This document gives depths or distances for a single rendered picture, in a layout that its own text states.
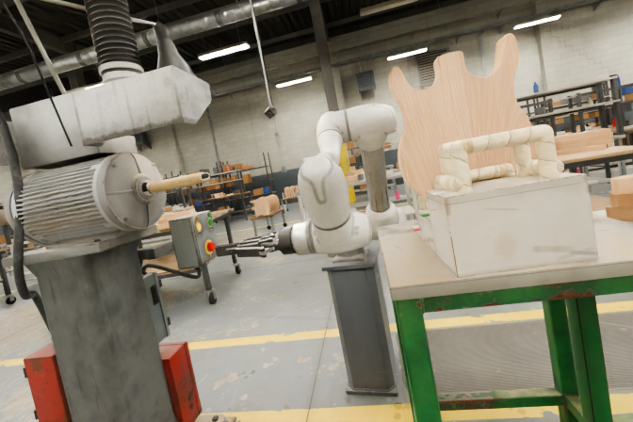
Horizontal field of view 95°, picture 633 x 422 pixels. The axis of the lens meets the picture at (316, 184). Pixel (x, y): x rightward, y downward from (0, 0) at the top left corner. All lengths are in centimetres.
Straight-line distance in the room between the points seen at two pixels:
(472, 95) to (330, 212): 50
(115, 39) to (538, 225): 111
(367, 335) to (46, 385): 127
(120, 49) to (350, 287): 134
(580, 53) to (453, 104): 1366
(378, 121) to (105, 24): 89
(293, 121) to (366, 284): 1099
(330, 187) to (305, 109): 1162
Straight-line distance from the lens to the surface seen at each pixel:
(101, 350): 121
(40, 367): 139
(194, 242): 124
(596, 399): 145
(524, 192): 71
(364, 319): 166
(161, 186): 102
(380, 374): 182
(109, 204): 100
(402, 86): 86
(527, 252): 74
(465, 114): 89
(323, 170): 62
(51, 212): 115
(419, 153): 85
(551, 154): 75
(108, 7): 106
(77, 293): 119
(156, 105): 85
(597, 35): 1491
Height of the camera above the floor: 121
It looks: 3 degrees down
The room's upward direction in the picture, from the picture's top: 11 degrees counter-clockwise
